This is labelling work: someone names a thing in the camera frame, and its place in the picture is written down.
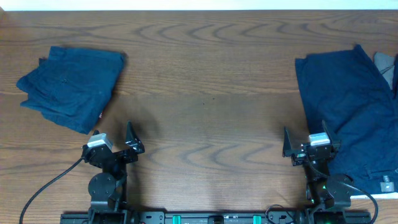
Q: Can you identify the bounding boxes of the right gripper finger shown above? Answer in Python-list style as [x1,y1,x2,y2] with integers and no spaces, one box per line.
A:
[282,126,299,157]
[322,120,339,144]

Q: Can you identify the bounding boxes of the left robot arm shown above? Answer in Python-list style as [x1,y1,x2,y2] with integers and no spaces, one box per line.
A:
[82,121,145,212]

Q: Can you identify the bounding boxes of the black cable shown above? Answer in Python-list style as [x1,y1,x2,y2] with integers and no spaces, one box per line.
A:
[306,158,379,224]
[19,157,85,224]

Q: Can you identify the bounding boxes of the grey shorts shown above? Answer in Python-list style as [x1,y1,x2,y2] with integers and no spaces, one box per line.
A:
[374,52,395,90]

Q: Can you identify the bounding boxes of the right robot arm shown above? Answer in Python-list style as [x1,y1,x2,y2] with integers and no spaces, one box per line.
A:
[282,121,352,216]

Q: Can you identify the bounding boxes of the folded navy blue shorts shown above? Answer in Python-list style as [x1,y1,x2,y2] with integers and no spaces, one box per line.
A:
[16,46,125,134]

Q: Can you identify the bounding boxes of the navy blue shorts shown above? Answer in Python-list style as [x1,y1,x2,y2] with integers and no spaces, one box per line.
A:
[295,45,397,194]
[16,46,125,134]

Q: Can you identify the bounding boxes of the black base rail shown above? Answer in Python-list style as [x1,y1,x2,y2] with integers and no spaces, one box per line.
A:
[60,210,371,224]

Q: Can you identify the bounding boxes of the right black cable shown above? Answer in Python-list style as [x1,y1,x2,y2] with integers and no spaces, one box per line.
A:
[306,158,379,224]

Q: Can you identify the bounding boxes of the left black cable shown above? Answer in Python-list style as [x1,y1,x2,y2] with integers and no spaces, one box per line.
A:
[19,157,85,224]

